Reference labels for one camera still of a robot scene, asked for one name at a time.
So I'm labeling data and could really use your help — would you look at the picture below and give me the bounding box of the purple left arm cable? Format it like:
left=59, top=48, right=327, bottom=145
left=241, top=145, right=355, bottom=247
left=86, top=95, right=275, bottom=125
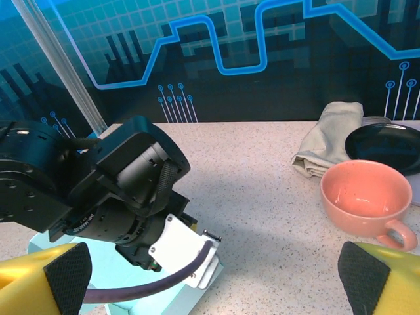
left=83, top=241, right=214, bottom=305

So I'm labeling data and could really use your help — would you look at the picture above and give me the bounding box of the aluminium frame post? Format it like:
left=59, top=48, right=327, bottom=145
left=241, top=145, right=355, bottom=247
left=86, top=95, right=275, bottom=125
left=12, top=0, right=108, bottom=134

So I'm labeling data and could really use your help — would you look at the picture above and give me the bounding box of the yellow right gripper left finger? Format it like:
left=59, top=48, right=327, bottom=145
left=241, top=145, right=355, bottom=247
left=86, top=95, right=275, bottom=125
left=0, top=241, right=92, bottom=315

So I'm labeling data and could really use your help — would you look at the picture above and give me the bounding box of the beige folded cloth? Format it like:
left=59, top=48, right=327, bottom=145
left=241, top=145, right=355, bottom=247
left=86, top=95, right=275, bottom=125
left=291, top=101, right=365, bottom=180

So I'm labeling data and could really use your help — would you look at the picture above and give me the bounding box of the orange ceramic cup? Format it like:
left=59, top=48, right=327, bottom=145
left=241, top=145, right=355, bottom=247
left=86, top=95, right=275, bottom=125
left=320, top=159, right=418, bottom=252

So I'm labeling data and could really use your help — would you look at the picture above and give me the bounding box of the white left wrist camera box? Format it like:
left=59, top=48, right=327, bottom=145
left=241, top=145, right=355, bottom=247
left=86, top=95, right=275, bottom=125
left=148, top=213, right=224, bottom=290

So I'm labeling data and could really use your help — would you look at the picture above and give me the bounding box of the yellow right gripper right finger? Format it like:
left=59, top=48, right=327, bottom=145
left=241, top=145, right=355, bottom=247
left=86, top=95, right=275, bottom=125
left=337, top=241, right=420, bottom=315

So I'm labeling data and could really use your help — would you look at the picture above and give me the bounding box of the light blue paper box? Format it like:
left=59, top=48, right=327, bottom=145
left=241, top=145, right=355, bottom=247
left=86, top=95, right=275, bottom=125
left=28, top=229, right=226, bottom=315

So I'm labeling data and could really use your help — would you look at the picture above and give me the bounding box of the black plate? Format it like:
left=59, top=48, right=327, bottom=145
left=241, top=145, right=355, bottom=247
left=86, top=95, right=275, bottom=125
left=344, top=123, right=420, bottom=177

